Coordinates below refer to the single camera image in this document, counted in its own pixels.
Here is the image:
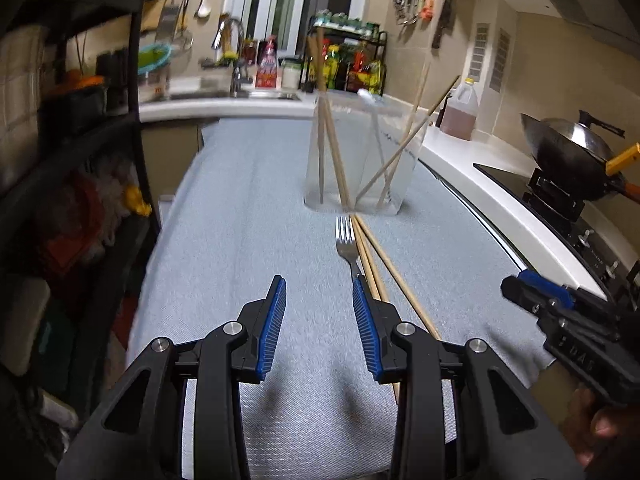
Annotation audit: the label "steel kitchen sink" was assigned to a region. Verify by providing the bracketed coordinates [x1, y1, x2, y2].
[170, 87, 303, 102]

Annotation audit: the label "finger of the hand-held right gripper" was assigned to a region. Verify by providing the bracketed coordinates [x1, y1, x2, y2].
[501, 275, 562, 327]
[518, 270, 608, 312]

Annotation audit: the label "black metal shelf rack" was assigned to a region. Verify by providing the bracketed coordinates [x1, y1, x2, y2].
[0, 0, 166, 480]

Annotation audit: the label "pink dish soap bottle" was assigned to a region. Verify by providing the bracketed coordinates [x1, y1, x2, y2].
[255, 35, 280, 89]

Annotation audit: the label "plastic cooking oil jug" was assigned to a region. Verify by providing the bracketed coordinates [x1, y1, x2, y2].
[437, 77, 480, 141]

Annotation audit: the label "glass block wall panel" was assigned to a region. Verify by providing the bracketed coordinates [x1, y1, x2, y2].
[470, 22, 488, 78]
[490, 29, 511, 93]

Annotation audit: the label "black wire spice rack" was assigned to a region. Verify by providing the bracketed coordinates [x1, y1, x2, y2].
[300, 25, 389, 97]

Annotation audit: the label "metal grater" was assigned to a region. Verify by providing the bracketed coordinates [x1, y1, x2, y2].
[160, 4, 182, 36]

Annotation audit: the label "yellow plastic item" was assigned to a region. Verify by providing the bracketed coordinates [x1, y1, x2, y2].
[124, 185, 153, 218]

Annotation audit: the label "window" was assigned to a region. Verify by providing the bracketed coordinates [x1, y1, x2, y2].
[225, 0, 361, 56]

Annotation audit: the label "black cylinder container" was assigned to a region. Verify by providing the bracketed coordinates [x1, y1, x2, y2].
[95, 50, 131, 106]

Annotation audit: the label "black glass cooktop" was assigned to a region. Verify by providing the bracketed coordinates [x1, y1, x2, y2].
[474, 161, 640, 311]

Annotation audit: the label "row of green lidded jars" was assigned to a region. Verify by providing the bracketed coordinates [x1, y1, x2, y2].
[312, 10, 381, 31]

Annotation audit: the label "black wok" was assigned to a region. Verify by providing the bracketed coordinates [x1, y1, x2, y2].
[520, 112, 628, 202]

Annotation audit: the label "grey woven mat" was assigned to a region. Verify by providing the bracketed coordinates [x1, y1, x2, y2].
[127, 117, 556, 480]

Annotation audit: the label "white handled metal fork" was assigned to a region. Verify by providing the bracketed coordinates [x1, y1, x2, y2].
[335, 216, 363, 281]

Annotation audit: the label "black cleaver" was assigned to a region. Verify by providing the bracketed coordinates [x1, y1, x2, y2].
[431, 0, 453, 50]

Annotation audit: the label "clear plastic utensil container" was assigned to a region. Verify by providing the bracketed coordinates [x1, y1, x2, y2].
[304, 91, 431, 216]

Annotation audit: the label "row of sauce bottles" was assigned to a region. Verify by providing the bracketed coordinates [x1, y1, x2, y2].
[320, 42, 386, 95]

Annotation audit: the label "person's right hand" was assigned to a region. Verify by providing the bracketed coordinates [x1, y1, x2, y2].
[570, 382, 640, 468]

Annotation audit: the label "black utensil handle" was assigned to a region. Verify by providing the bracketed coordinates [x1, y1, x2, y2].
[579, 109, 627, 139]

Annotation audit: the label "black burner grate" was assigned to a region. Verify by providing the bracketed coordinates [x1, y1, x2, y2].
[524, 167, 585, 222]

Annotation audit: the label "orange plastic item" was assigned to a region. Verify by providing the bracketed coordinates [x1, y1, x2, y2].
[60, 72, 106, 93]

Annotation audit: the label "chrome kitchen faucet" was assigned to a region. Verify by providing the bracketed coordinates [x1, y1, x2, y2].
[211, 17, 253, 97]

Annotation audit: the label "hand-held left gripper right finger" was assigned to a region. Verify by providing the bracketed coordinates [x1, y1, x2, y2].
[351, 276, 586, 480]

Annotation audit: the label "hanging kitchen tools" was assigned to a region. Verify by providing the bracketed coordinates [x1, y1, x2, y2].
[394, 0, 433, 26]

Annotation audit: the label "red plastic bag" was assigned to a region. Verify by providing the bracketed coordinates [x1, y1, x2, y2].
[35, 175, 108, 271]

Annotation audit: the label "yellow utensil handle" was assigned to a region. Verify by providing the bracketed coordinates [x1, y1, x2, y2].
[606, 143, 640, 177]

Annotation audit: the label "white lidded jar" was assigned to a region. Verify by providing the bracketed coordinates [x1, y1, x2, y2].
[281, 57, 303, 90]

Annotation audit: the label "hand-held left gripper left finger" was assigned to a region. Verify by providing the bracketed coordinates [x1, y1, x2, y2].
[56, 275, 288, 480]

